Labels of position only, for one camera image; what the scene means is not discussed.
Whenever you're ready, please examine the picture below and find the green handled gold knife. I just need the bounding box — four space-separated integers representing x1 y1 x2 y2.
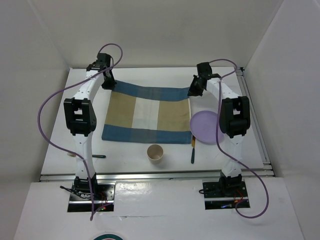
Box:
190 135 196 164

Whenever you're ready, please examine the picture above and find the front aluminium rail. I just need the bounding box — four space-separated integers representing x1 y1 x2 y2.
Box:
39 164 275 183

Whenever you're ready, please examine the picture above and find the green handled gold fork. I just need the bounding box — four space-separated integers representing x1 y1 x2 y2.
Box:
67 152 106 159

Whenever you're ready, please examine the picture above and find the purple plate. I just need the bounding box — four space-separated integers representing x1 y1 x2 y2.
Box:
189 110 218 145

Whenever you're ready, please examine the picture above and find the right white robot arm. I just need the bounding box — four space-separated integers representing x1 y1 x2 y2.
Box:
187 62 251 197

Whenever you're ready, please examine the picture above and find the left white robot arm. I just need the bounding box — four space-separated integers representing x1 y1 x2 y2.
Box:
63 53 116 200

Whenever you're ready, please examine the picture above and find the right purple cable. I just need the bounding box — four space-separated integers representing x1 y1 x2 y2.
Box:
209 58 270 220

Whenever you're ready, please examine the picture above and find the right aluminium rail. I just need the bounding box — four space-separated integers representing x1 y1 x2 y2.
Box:
236 67 274 174

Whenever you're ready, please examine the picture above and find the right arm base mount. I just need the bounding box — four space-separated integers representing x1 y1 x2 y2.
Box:
198 181 250 210

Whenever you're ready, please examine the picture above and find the beige cup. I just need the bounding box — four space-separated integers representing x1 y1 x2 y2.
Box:
146 144 164 165

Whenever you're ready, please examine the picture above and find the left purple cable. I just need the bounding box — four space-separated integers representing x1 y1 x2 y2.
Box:
36 43 124 222

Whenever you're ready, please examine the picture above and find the purple cable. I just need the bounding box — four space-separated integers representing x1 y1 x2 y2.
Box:
209 58 270 220
36 43 124 222

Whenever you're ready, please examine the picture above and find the blue tan white placemat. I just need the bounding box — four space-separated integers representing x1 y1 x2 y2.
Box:
101 81 192 144

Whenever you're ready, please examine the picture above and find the aluminium rail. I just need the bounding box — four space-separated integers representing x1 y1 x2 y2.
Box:
236 67 274 174
39 164 275 183

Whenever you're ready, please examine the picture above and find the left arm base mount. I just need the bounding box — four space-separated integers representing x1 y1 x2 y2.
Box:
59 180 116 213

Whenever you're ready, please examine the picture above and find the green round sticker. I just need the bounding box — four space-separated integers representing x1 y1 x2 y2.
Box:
93 233 124 240

